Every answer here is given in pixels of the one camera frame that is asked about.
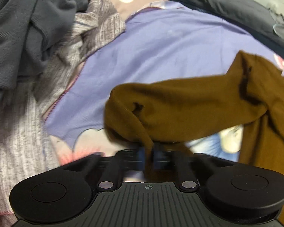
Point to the purple floral bed sheet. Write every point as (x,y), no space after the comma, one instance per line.
(163,43)

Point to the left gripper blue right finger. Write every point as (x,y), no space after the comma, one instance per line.
(174,166)

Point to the grey striped cloth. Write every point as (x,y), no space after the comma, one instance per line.
(25,147)

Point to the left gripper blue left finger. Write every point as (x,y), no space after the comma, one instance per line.
(118,165)

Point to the dark grey pillow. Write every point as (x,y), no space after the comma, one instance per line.
(262,23)

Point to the dark grey fleece garment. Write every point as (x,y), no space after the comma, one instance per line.
(30,32)

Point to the brown long-sleeve shirt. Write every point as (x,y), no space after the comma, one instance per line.
(249,192)

